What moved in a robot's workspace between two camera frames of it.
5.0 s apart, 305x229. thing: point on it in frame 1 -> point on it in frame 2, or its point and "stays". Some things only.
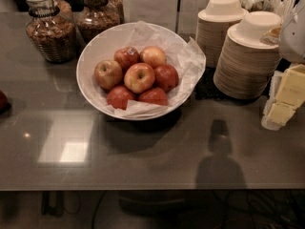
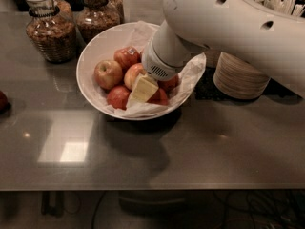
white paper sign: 151,4 stays
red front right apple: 153,95 stays
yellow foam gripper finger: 290,97 -> 144,88
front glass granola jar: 50,26 stays
